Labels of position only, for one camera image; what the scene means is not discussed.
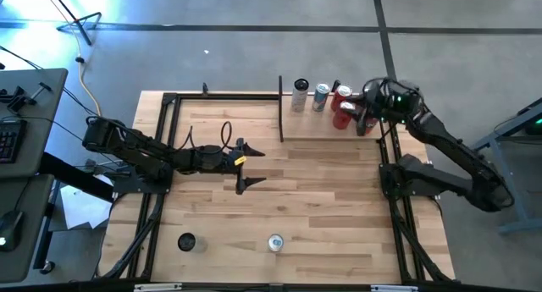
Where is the black aluminium table frame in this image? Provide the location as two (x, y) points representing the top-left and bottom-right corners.
(97, 91), (456, 284)

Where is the black computer mouse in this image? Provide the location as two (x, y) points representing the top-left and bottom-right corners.
(0, 209), (25, 253)

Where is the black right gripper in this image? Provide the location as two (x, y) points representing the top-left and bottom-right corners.
(350, 92), (395, 137)

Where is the silver can black top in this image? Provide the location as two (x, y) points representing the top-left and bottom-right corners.
(290, 77), (311, 113)
(177, 232), (208, 254)

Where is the yellow power cable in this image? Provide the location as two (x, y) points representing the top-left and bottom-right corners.
(37, 0), (102, 118)

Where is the black desk clamp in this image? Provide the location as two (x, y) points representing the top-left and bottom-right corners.
(0, 82), (53, 113)

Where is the black device green light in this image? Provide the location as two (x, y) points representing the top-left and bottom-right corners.
(523, 107), (542, 136)

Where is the grey desk frame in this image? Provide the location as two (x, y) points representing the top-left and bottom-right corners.
(467, 96), (542, 236)

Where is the black metal shelf frame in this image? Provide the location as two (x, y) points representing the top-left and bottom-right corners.
(277, 74), (390, 143)

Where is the black tripod stand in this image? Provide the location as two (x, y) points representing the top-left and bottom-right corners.
(44, 0), (103, 47)

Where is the white paper sheet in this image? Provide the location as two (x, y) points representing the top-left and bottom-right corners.
(58, 184), (112, 230)

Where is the black computer keyboard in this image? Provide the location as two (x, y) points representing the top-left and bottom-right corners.
(0, 118), (27, 165)

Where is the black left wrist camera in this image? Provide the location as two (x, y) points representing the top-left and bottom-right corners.
(198, 146), (232, 168)

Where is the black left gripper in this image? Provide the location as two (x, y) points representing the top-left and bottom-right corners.
(192, 137), (268, 196)

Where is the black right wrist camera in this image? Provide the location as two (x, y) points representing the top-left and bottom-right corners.
(364, 79), (395, 96)

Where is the blue silver Red Bull can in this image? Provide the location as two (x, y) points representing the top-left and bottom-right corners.
(267, 234), (285, 254)
(311, 82), (332, 113)

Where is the white tape strip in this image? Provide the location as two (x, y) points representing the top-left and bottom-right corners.
(370, 284), (419, 292)
(133, 283), (184, 292)

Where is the grey office desk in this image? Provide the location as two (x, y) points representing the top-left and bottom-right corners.
(0, 67), (69, 179)
(0, 175), (55, 284)

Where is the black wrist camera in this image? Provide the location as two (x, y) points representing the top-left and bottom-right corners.
(198, 146), (232, 168)
(364, 79), (395, 96)

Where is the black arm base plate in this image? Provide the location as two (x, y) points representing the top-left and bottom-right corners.
(379, 159), (441, 198)
(110, 159), (175, 196)

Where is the wooden shelf board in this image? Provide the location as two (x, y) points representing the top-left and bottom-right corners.
(282, 95), (382, 141)

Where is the black desk support beam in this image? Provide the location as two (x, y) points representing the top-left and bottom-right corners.
(37, 151), (118, 202)

